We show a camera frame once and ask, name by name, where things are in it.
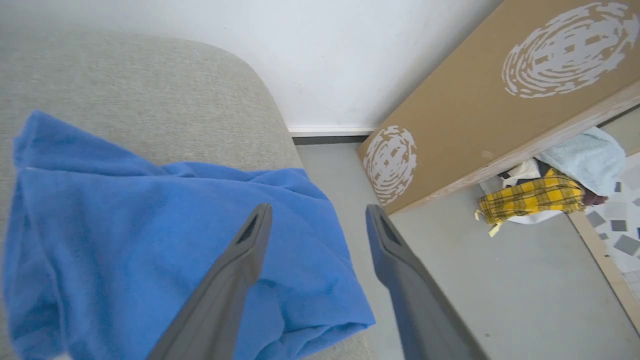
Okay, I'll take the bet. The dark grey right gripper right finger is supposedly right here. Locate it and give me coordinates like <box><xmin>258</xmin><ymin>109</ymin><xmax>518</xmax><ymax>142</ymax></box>
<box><xmin>365</xmin><ymin>204</ymin><xmax>488</xmax><ymax>360</ymax></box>

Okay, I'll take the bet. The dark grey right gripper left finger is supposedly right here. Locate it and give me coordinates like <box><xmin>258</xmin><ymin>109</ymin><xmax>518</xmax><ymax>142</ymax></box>
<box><xmin>146</xmin><ymin>202</ymin><xmax>273</xmax><ymax>360</ymax></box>

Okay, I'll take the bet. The blue Lakers jersey shirt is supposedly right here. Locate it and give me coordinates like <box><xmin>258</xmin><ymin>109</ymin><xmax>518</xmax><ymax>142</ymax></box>
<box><xmin>2</xmin><ymin>110</ymin><xmax>376</xmax><ymax>360</ymax></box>

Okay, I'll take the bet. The yellow plaid garment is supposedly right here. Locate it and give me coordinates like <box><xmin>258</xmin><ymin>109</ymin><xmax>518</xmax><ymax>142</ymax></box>
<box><xmin>474</xmin><ymin>167</ymin><xmax>587</xmax><ymax>238</ymax></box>

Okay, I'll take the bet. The dark maroon garment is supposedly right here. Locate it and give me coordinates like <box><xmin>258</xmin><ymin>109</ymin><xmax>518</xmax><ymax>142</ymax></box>
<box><xmin>581</xmin><ymin>189</ymin><xmax>609</xmax><ymax>207</ymax></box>

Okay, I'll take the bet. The light blue knitted garment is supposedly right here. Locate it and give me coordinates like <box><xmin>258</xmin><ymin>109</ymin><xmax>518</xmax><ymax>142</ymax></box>
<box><xmin>535</xmin><ymin>126</ymin><xmax>626</xmax><ymax>197</ymax></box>

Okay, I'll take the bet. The white baseboard strip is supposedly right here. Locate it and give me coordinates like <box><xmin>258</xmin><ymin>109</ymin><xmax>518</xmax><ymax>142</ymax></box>
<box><xmin>287</xmin><ymin>125</ymin><xmax>377</xmax><ymax>138</ymax></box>

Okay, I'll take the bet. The brown cardboard board white print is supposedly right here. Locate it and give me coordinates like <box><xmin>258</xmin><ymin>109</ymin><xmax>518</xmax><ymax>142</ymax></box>
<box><xmin>356</xmin><ymin>0</ymin><xmax>640</xmax><ymax>216</ymax></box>

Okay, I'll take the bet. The light grey fabric sofa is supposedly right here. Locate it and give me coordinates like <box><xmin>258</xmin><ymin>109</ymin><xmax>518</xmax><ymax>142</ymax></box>
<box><xmin>0</xmin><ymin>31</ymin><xmax>379</xmax><ymax>360</ymax></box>

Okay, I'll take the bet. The wooden edged patterned floor mat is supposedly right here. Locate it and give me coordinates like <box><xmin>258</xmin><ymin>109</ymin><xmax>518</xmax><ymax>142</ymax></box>
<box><xmin>567</xmin><ymin>104</ymin><xmax>640</xmax><ymax>335</ymax></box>

